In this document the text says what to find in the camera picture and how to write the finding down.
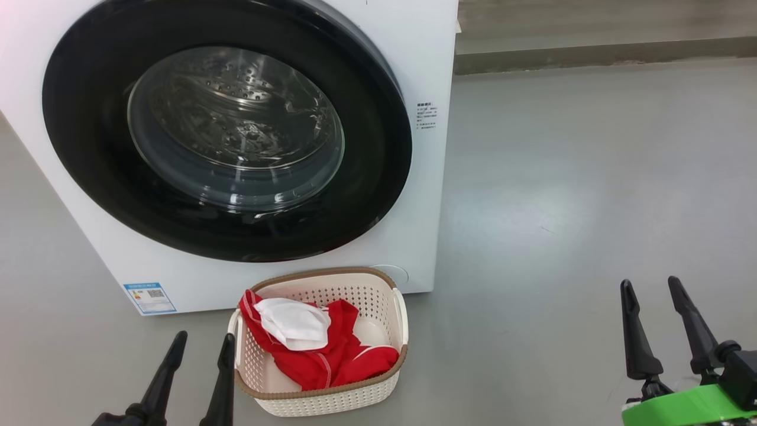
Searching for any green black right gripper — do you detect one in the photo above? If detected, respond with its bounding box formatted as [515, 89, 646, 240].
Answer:
[620, 276, 757, 426]

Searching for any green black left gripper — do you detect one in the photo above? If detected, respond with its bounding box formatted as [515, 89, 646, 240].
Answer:
[90, 331, 236, 426]

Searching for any red garment with white trim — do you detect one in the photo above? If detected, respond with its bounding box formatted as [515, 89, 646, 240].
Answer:
[238, 289, 400, 392]

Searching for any black round glass machine door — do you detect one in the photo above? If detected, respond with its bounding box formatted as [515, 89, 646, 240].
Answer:
[41, 0, 413, 263]

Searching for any cream perforated laundry basket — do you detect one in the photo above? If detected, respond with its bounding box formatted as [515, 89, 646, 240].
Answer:
[228, 267, 409, 417]

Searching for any white washing machine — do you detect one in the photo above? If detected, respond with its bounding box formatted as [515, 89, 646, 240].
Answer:
[0, 0, 461, 316]

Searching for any blue energy label sticker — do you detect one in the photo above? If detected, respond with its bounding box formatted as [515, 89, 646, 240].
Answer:
[123, 282, 177, 315]

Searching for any round white filter cover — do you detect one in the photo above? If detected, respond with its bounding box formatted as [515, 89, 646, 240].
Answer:
[370, 264, 410, 286]

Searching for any printed text notice sticker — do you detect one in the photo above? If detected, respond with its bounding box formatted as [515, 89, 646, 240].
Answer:
[416, 102, 439, 131]

